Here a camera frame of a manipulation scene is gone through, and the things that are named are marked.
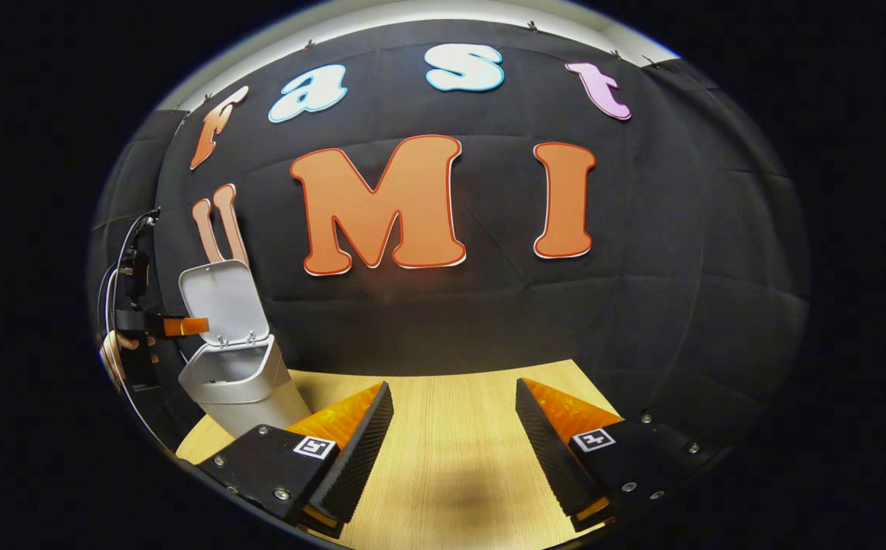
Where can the black backdrop cloth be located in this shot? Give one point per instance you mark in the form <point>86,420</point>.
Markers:
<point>680,267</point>

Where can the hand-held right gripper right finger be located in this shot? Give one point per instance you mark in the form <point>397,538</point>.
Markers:
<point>546,451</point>

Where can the white desktop garbage bin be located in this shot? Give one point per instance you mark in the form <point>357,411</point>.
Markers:
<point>237,378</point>

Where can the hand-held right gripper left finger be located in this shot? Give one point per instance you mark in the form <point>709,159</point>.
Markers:
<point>359,451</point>

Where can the wooden desktop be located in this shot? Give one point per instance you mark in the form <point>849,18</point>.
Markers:
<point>451,443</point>

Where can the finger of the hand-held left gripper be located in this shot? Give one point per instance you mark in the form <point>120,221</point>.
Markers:
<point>183,326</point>

